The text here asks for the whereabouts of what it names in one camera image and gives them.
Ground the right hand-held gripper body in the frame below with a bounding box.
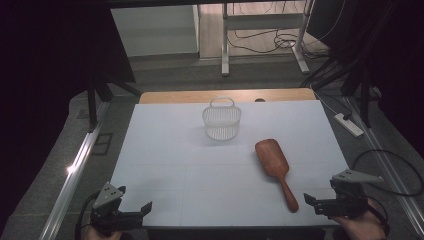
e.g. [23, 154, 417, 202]
[314, 168, 385, 220]

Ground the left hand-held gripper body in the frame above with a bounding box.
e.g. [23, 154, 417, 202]
[89, 182, 145, 233]

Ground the wooden hairbrush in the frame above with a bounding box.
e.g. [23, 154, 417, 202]
[254, 138, 300, 214]

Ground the white plastic basket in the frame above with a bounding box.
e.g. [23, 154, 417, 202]
[201, 96, 242, 141]

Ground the person's left hand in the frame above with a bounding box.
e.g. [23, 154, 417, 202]
[81, 225, 123, 240]

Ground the person's right hand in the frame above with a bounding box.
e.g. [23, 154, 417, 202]
[329, 199, 388, 240]

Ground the white table mat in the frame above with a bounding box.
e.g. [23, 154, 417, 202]
[109, 99, 350, 229]

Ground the white power strip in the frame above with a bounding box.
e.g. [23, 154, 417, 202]
[333, 112, 365, 138]

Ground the black metal stand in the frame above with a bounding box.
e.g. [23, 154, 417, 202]
[341, 64, 383, 129]

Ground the black tripod stand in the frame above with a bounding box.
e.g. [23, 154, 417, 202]
[85, 74, 143, 132]

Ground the wooden table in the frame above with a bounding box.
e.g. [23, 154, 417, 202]
[138, 87, 317, 105]

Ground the black curtain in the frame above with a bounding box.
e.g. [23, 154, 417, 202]
[0, 0, 137, 231]
[306, 0, 424, 158]

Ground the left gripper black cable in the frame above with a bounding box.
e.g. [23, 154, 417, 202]
[74, 190, 101, 240]

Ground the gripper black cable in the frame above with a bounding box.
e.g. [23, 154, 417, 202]
[74, 190, 101, 240]
[351, 148, 424, 234]

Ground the aluminium floor rail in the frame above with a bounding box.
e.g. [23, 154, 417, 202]
[39, 101, 111, 240]
[343, 95, 424, 238]

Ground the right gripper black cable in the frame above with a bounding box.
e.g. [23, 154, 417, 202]
[351, 148, 424, 234]

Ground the tangle of floor cables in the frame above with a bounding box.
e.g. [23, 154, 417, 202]
[226, 0, 348, 59]

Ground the white wall panel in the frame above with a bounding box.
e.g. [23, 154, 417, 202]
[110, 4, 200, 58]

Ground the white desk frame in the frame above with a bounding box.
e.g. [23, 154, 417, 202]
[221, 0, 316, 77]

